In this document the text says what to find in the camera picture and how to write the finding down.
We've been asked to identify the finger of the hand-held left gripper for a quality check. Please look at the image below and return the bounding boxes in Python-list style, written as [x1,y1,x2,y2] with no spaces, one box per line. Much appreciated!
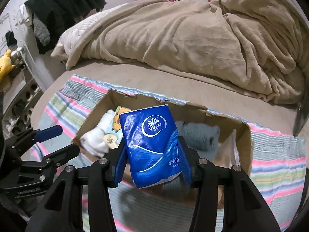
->
[5,125,63,155]
[14,144,80,172]

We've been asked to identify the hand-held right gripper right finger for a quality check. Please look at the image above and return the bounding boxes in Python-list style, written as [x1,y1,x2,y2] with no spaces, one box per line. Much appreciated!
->
[177,135,282,232]

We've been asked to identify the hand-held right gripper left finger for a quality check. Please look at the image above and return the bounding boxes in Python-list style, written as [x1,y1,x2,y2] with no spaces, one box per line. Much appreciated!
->
[25,141,127,232]

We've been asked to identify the blue tissue pack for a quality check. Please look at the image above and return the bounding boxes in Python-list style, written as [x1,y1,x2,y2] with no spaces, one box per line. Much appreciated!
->
[119,104,184,189]

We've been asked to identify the white cloth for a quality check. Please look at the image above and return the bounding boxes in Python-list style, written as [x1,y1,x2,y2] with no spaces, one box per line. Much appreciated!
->
[80,109,115,159]

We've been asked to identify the grey knit glove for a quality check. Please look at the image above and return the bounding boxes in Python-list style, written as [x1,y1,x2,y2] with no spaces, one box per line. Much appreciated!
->
[175,122,221,160]

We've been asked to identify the green cartoon tissue pack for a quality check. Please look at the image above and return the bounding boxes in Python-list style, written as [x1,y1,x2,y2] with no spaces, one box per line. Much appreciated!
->
[106,106,132,154]

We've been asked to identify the cardboard box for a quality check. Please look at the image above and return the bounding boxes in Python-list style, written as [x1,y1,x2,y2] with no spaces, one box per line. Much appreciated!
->
[71,89,254,208]

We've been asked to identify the metal shelf rack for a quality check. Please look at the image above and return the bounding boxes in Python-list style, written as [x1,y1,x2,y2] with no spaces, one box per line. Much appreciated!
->
[0,60,41,131]

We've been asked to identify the yellow plush toy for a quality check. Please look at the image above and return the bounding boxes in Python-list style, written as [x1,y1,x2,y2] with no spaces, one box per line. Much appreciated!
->
[0,49,16,81]

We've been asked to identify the grey plush toy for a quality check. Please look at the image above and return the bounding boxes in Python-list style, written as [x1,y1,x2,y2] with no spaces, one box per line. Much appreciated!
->
[11,47,25,61]

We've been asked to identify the striped cloth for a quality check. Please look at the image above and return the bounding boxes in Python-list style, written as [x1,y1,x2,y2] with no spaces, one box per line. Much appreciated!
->
[29,75,308,232]

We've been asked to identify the bed with brown sheet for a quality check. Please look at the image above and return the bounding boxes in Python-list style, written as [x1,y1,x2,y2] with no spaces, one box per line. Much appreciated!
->
[30,60,302,131]

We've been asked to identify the grey quilted garment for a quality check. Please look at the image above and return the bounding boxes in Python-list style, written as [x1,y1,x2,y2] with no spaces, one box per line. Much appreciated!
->
[32,14,51,46]

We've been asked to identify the white quilted duvet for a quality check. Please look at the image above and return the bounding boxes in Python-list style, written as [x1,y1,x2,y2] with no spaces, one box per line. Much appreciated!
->
[58,3,131,54]

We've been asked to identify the black clothes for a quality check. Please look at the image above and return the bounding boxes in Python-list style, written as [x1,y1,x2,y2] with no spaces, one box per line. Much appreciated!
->
[24,0,107,55]

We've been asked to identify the beige fleece blanket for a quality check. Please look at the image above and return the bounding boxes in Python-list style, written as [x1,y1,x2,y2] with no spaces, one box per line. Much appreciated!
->
[51,0,305,104]

